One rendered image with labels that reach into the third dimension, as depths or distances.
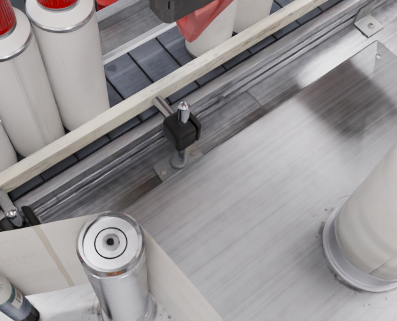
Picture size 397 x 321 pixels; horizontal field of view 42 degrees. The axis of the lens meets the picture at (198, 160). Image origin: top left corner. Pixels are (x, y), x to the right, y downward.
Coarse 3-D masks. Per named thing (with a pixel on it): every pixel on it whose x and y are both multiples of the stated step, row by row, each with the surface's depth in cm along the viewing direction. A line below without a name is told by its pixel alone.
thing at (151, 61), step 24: (288, 0) 63; (336, 0) 63; (288, 24) 61; (144, 48) 58; (168, 48) 58; (120, 72) 56; (144, 72) 56; (168, 72) 56; (216, 72) 57; (120, 96) 55; (168, 96) 55; (144, 120) 54; (96, 144) 52; (48, 168) 50; (24, 192) 49
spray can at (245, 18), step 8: (240, 0) 54; (248, 0) 54; (256, 0) 54; (264, 0) 54; (272, 0) 56; (240, 8) 55; (248, 8) 55; (256, 8) 55; (264, 8) 56; (240, 16) 56; (248, 16) 56; (256, 16) 56; (264, 16) 57; (240, 24) 57; (248, 24) 57
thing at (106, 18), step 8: (120, 0) 50; (128, 0) 50; (136, 0) 50; (144, 0) 50; (104, 8) 49; (112, 8) 49; (120, 8) 49; (128, 8) 50; (136, 8) 50; (96, 16) 49; (104, 16) 49; (112, 16) 49; (120, 16) 50; (128, 16) 51; (104, 24) 49; (112, 24) 50
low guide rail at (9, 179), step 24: (312, 0) 58; (264, 24) 56; (216, 48) 54; (240, 48) 55; (192, 72) 52; (144, 96) 50; (96, 120) 49; (120, 120) 50; (72, 144) 48; (24, 168) 46
